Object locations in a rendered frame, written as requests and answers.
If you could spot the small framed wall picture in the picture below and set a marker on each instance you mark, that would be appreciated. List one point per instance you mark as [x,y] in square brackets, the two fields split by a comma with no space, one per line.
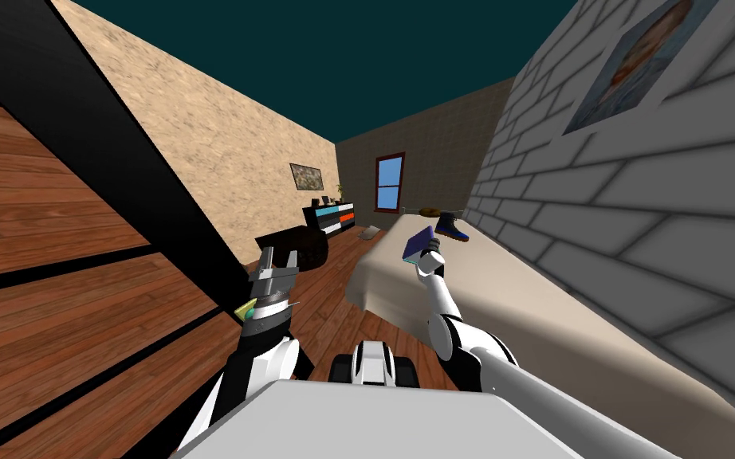
[306,177]

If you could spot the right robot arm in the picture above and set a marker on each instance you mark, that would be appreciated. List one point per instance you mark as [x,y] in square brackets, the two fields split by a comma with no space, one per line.
[469,347]

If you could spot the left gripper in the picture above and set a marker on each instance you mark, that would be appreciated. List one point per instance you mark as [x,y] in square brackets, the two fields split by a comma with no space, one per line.
[275,282]

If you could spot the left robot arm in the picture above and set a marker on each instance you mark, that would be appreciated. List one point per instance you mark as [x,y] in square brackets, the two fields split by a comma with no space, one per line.
[259,363]

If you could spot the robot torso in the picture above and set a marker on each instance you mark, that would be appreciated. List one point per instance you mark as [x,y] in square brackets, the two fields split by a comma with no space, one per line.
[380,421]

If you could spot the black dresser with coloured drawers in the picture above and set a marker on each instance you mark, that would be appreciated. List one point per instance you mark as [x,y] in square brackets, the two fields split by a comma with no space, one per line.
[332,218]

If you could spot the blue boot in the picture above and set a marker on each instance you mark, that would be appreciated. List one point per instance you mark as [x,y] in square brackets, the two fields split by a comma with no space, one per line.
[450,228]

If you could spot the red-framed window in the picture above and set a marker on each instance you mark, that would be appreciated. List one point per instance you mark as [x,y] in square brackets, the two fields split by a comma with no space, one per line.
[390,182]

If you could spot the grey floor pillow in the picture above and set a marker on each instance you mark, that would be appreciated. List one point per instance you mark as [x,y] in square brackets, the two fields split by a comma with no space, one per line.
[369,233]

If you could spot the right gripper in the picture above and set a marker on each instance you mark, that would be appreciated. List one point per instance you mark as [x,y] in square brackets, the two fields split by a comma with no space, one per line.
[436,247]

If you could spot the beige bed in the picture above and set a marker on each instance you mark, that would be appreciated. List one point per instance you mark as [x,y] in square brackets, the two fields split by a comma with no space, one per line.
[533,306]

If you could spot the purple book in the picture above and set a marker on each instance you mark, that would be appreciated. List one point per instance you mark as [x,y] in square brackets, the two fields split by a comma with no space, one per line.
[418,245]

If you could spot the large portrait wall picture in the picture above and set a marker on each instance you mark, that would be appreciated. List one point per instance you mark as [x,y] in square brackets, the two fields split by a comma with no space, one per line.
[642,60]

